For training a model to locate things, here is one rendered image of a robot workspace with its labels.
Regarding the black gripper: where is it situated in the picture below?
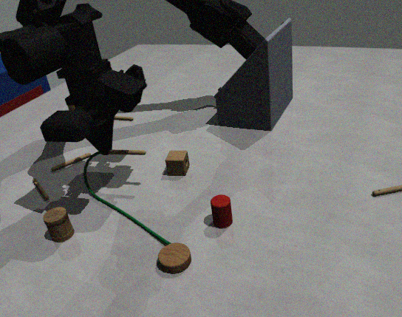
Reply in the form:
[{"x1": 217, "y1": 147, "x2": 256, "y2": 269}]
[{"x1": 40, "y1": 55, "x2": 120, "y2": 155}]

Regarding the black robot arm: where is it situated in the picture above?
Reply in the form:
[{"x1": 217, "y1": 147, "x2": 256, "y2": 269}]
[{"x1": 0, "y1": 0, "x2": 264, "y2": 112}]

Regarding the dark green string with wooden stick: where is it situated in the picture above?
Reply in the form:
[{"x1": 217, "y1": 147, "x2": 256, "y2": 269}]
[{"x1": 84, "y1": 149, "x2": 171, "y2": 245}]

